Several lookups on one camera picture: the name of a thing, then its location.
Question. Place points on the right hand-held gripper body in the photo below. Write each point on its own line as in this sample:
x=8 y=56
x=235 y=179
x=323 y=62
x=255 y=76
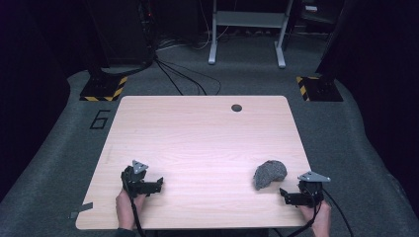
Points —
x=311 y=191

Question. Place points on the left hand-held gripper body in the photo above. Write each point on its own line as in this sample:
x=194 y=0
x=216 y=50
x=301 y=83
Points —
x=136 y=184

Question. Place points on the grey speckled cloth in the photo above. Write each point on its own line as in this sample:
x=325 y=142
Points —
x=269 y=173

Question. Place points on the person's right hand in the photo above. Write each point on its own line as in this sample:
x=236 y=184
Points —
x=322 y=218

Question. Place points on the grey tape strip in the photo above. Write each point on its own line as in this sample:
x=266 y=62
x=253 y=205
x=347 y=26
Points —
x=80 y=209

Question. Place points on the black stand base hazard stripes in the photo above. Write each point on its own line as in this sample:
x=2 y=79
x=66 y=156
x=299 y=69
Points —
x=102 y=90
x=321 y=90

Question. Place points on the black cabinet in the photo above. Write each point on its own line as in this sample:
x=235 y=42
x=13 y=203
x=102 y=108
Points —
x=122 y=33

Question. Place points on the dark shelf with white item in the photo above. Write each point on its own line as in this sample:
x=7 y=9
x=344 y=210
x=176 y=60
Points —
x=313 y=13

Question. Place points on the white metal stand frame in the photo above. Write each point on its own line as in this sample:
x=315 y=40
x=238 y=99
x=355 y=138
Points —
x=247 y=19

